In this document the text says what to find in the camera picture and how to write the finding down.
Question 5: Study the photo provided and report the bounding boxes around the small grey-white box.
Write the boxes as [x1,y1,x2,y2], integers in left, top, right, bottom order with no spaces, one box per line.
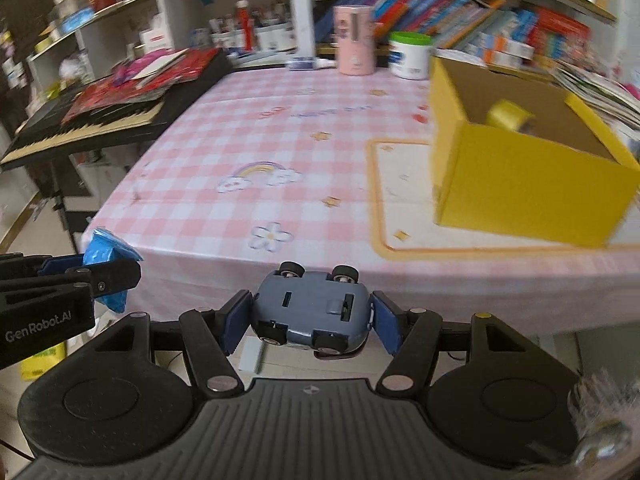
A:
[239,336,263,373]

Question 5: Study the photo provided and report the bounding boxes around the white box red label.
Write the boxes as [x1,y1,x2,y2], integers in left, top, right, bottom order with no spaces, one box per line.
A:
[139,27,166,53]

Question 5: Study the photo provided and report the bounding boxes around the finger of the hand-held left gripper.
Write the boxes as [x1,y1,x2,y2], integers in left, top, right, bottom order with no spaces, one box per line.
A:
[65,258,143,306]
[0,253,90,282]

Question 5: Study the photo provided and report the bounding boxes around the black electronic keyboard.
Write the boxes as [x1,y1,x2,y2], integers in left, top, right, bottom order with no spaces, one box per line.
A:
[0,49,233,171]

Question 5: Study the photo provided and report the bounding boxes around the red and white tube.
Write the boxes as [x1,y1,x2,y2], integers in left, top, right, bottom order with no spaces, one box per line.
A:
[236,0,253,51]

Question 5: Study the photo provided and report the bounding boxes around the small glue bottle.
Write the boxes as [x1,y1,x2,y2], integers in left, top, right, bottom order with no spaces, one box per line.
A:
[285,57,335,70]

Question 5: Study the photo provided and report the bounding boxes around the black keyboard stand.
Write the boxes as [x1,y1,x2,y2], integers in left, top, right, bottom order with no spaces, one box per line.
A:
[50,155,86,246]

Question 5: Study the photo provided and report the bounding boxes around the yellow-green bag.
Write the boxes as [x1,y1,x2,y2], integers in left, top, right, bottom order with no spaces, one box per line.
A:
[20,342,68,381]

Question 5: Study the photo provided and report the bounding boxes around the blue plastic toy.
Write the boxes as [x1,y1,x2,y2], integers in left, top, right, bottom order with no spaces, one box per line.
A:
[81,227,145,313]

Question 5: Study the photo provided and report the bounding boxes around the pink checkered tablecloth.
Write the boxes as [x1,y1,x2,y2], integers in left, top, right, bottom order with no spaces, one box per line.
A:
[80,67,640,338]

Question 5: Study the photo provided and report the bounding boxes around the yellow tape roll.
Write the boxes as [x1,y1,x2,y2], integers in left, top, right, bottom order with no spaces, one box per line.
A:
[485,100,536,133]

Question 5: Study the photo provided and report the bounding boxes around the white shelf unit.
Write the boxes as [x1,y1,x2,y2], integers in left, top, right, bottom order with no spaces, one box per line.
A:
[27,0,306,81]

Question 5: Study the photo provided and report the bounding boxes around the red boxed set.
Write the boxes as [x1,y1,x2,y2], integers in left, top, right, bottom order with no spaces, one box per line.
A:
[530,7,591,61]

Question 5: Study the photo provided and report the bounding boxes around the small white pen holder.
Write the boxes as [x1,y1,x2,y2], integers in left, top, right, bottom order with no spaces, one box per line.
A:
[210,30,241,51]

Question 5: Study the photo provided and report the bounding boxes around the wide white pen holder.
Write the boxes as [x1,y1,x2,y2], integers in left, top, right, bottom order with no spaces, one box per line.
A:
[255,25,296,53]

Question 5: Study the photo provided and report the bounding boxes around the red glossy paper stack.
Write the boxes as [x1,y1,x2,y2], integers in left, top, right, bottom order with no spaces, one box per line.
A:
[60,49,221,123]

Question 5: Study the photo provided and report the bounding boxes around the stack of magazines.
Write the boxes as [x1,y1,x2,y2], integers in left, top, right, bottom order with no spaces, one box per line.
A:
[550,57,640,131]

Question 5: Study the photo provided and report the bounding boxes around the row of colourful books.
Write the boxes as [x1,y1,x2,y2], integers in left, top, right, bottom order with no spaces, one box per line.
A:
[312,0,506,51]

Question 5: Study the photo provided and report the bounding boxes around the grey toy car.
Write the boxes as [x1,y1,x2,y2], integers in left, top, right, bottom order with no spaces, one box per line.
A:
[250,261,376,361]

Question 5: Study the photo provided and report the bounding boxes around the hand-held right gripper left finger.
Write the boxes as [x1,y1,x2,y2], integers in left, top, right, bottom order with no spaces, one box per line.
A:
[95,289,253,401]

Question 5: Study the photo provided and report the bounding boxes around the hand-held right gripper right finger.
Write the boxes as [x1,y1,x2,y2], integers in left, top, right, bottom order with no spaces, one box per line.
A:
[371,290,541,401]

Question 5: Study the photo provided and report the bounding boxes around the pink cylinder container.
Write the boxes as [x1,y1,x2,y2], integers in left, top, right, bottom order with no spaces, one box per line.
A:
[333,5,373,76]

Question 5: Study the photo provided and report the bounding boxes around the white jar green lid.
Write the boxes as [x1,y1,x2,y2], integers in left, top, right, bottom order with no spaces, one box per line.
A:
[388,31,435,81]

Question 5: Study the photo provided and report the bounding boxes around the beige card sheet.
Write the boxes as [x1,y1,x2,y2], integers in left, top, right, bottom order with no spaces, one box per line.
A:
[135,50,188,81]

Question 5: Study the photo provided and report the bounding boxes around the yellow cardboard box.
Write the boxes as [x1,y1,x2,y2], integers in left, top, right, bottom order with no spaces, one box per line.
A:
[429,56,640,248]

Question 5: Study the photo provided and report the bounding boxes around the stack of small white boxes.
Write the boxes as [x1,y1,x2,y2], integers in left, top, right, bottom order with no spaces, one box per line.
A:
[460,10,536,68]

